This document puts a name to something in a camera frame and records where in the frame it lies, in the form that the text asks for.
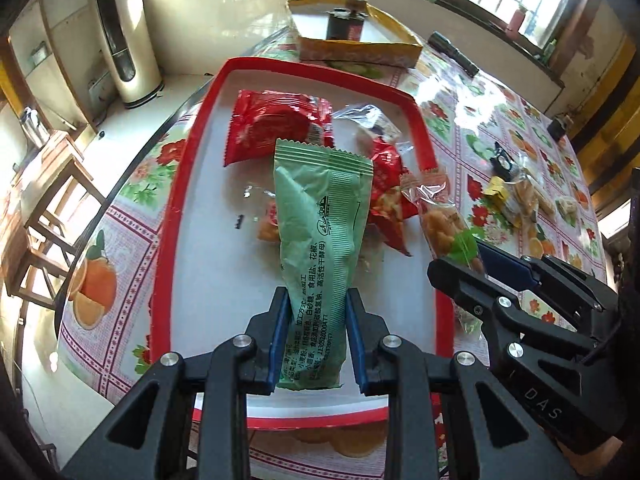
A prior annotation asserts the silver kettle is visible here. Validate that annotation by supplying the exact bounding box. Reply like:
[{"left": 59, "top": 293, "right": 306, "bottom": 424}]
[{"left": 20, "top": 107, "right": 51, "bottom": 147}]

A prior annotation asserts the red tray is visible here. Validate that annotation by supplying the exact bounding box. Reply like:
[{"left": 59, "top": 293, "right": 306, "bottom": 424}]
[{"left": 150, "top": 57, "right": 456, "bottom": 432}]

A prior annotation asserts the wooden stool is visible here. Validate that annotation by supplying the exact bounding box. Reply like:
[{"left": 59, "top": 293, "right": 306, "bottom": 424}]
[{"left": 0, "top": 130, "right": 109, "bottom": 311}]

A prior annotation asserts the pink bottle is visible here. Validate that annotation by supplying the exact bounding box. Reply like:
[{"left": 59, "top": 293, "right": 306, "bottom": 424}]
[{"left": 507, "top": 5, "right": 529, "bottom": 37}]

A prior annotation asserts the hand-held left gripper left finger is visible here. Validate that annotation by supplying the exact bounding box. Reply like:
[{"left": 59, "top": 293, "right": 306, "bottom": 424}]
[{"left": 60, "top": 286, "right": 293, "bottom": 480}]

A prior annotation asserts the clear packet with brown pastry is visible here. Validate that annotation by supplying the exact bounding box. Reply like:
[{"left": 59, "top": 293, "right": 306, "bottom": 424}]
[{"left": 505, "top": 170, "right": 556, "bottom": 227}]

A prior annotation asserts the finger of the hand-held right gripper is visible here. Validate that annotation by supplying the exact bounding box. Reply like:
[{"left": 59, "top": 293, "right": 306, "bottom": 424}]
[
  {"left": 474, "top": 241, "right": 621, "bottom": 333},
  {"left": 426, "top": 257, "right": 596, "bottom": 363}
]

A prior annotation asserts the black canister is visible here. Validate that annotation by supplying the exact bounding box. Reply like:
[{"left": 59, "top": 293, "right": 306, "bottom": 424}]
[{"left": 325, "top": 0, "right": 367, "bottom": 41}]

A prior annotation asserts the floral fruit printed tablecloth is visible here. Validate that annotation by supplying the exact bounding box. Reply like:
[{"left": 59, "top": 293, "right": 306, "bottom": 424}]
[{"left": 57, "top": 25, "right": 608, "bottom": 480}]

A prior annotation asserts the beige biscuit packet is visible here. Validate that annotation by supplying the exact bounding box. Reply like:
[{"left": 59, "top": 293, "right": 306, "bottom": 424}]
[{"left": 555, "top": 197, "right": 582, "bottom": 227}]

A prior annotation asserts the black flashlight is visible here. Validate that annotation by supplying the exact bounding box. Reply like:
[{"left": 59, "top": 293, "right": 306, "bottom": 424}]
[{"left": 429, "top": 31, "right": 479, "bottom": 79}]

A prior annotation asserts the small black device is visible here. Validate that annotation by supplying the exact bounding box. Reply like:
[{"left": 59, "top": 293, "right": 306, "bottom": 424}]
[{"left": 547, "top": 116, "right": 573, "bottom": 141}]

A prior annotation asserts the clear packet with orange pastry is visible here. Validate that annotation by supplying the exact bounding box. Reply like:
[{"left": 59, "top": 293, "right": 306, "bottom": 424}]
[{"left": 245, "top": 185, "right": 282, "bottom": 244}]

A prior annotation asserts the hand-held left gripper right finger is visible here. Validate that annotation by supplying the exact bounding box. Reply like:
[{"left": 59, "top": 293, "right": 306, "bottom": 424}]
[{"left": 346, "top": 287, "right": 593, "bottom": 480}]

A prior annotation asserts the white wall socket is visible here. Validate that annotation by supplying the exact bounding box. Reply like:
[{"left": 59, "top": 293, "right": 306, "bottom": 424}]
[{"left": 87, "top": 75, "right": 114, "bottom": 106}]

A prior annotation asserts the black and white packet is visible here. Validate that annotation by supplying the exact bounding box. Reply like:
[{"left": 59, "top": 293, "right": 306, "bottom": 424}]
[{"left": 492, "top": 142, "right": 517, "bottom": 172}]

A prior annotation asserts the gold snack packet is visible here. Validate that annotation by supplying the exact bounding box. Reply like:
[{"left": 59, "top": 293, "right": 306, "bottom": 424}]
[{"left": 482, "top": 175, "right": 512, "bottom": 207}]

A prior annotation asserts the white standing air conditioner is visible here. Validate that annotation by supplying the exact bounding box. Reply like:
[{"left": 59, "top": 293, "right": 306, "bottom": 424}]
[{"left": 90, "top": 0, "right": 164, "bottom": 110}]

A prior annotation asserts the yellow wooden furniture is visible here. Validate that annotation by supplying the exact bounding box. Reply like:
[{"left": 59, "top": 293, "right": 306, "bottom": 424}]
[{"left": 570, "top": 35, "right": 640, "bottom": 201}]

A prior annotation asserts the clear packet with fried snack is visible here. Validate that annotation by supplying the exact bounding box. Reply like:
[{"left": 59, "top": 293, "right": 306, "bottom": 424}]
[{"left": 400, "top": 170, "right": 483, "bottom": 336}]

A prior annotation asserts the green snack packet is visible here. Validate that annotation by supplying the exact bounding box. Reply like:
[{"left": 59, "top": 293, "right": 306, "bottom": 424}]
[{"left": 272, "top": 139, "right": 375, "bottom": 391}]

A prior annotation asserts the red packet with nuts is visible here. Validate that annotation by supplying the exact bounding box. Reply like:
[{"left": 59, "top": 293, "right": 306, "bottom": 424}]
[{"left": 367, "top": 140, "right": 418, "bottom": 257}]

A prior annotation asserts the clear packet with dark snack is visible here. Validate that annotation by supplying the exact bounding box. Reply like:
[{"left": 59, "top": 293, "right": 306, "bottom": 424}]
[{"left": 334, "top": 104, "right": 401, "bottom": 144}]

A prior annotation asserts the red snack packet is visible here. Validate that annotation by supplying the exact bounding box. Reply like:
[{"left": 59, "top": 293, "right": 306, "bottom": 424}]
[{"left": 223, "top": 89, "right": 335, "bottom": 167}]

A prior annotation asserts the yellow cardboard box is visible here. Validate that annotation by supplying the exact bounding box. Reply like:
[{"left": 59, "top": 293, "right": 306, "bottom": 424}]
[{"left": 285, "top": 0, "right": 423, "bottom": 69}]

